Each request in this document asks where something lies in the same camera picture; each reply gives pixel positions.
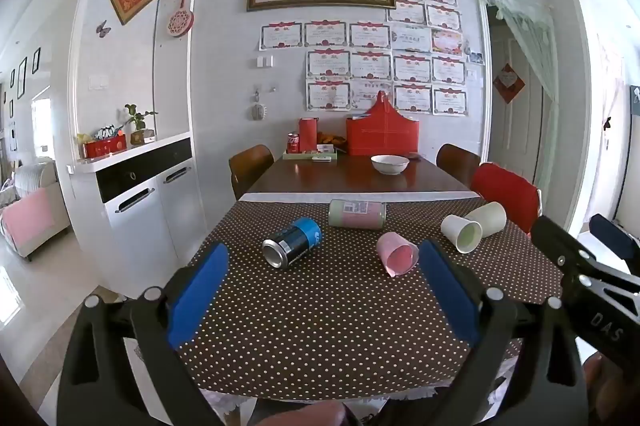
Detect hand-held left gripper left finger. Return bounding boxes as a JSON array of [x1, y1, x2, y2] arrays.
[[56, 242, 231, 426]]

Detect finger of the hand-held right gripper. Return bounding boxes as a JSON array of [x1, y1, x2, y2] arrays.
[[531, 215, 640, 303], [589, 213, 640, 261]]

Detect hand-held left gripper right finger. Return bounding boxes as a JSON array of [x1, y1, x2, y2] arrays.
[[417, 239, 589, 426]]

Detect pink paper cup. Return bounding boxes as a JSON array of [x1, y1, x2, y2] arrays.
[[376, 231, 420, 278]]

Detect white paper cup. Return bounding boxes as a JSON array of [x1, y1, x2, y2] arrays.
[[440, 214, 483, 254]]

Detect cream paper cup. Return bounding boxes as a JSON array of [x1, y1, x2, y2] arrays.
[[465, 201, 508, 237]]

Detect red chair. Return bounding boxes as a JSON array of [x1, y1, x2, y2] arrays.
[[470, 162, 542, 234]]

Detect blue and black drink can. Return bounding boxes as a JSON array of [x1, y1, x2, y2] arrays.
[[262, 217, 324, 270]]

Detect white and black cabinet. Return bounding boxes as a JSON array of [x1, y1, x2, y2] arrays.
[[67, 131, 197, 304]]

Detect pink and green cylinder container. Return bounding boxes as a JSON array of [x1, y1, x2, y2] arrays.
[[328, 199, 388, 232]]

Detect brown polka dot tablecloth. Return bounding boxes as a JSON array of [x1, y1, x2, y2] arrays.
[[125, 199, 581, 403]]

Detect brown wooden chair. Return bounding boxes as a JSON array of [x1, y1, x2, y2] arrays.
[[436, 143, 482, 188], [229, 145, 275, 202]]

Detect white ceramic bowl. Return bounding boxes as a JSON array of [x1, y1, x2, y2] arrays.
[[370, 154, 411, 176]]

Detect red diamond door ornament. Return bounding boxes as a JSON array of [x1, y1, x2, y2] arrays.
[[493, 63, 526, 104]]

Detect red storage basket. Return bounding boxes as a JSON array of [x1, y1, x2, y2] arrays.
[[345, 90, 420, 157]]

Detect red gift box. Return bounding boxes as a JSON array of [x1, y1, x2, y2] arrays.
[[82, 137, 126, 159]]

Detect green tray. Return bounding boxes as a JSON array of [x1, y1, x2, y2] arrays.
[[282, 149, 339, 162]]

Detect potted green plant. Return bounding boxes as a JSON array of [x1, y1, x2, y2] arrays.
[[123, 104, 159, 146]]

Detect pink cloth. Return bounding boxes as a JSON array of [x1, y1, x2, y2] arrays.
[[0, 190, 57, 253]]

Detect hanging brush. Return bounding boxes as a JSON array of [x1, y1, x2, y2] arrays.
[[248, 90, 266, 122]]

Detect red cylinder box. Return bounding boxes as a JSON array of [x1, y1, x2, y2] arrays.
[[299, 117, 319, 153]]

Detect light sofa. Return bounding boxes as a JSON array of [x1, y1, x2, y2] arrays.
[[0, 157, 72, 263]]

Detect red round hanging ornament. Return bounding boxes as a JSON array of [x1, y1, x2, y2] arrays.
[[166, 0, 194, 38]]

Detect group of wall certificates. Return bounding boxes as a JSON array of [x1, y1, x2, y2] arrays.
[[257, 0, 473, 117]]

